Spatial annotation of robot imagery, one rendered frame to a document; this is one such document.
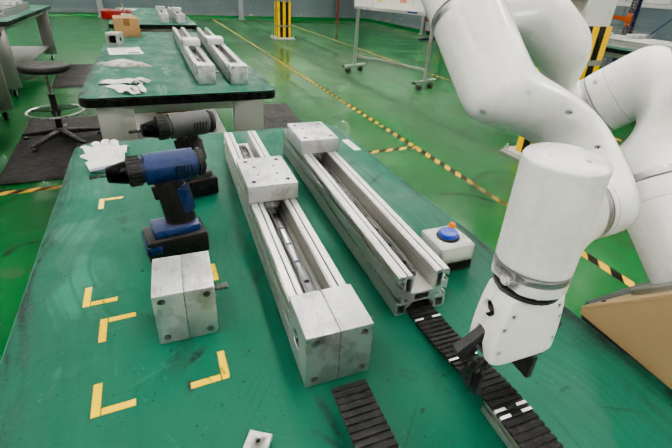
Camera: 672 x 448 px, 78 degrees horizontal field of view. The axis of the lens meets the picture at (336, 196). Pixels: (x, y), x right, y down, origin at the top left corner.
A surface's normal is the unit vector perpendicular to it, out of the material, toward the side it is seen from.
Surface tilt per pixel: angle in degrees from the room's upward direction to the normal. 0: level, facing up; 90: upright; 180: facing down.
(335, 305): 0
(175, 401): 0
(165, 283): 0
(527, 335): 90
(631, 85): 80
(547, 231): 90
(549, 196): 90
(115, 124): 90
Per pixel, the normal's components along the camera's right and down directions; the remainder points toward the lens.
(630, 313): -0.94, 0.11
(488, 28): -0.18, -0.20
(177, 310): 0.35, 0.44
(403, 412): 0.05, -0.89
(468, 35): -0.55, -0.07
